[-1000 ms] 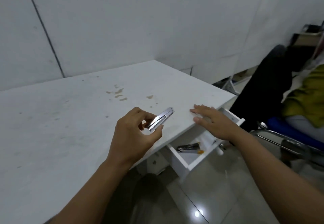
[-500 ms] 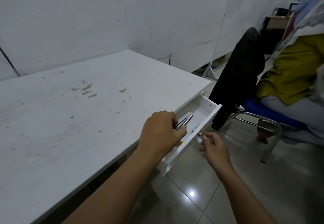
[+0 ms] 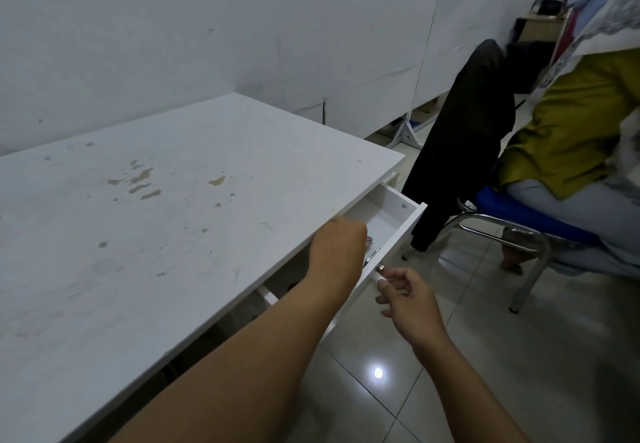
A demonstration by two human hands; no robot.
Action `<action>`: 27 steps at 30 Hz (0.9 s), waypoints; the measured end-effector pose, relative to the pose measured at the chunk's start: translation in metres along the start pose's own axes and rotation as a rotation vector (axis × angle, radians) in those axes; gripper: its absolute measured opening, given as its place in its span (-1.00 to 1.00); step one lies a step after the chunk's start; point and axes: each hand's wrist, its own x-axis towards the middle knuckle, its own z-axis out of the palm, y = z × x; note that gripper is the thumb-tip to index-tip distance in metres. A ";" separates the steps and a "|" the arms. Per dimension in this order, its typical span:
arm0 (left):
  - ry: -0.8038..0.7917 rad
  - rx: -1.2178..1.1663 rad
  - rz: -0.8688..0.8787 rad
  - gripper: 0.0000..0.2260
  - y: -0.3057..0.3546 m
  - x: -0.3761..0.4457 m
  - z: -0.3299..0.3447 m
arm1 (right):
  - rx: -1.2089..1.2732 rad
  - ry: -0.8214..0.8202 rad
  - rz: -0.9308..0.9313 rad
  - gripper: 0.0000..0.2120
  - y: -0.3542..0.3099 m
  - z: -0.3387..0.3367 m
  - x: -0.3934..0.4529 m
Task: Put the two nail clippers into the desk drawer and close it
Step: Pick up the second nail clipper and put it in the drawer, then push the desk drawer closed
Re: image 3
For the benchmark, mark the person's left hand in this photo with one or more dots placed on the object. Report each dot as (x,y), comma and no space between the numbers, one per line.
(337,257)

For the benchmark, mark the person's right hand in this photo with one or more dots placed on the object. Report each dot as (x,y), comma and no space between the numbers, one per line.
(412,307)

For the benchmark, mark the white drawer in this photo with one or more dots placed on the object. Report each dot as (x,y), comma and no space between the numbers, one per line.
(384,210)

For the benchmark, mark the person's left forearm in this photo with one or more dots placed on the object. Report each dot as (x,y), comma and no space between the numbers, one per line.
(250,372)

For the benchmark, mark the person's right forearm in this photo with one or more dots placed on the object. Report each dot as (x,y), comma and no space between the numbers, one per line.
(465,392)

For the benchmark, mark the blue seat metal chair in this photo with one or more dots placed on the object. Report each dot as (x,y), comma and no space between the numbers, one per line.
(510,210)

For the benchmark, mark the white metal stand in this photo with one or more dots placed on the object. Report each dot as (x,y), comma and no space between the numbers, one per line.
(406,132)

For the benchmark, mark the black jacket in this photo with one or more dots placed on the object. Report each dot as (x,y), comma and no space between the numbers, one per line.
(465,132)

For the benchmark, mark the wooden desk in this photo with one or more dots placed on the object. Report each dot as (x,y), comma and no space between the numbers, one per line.
(540,27)

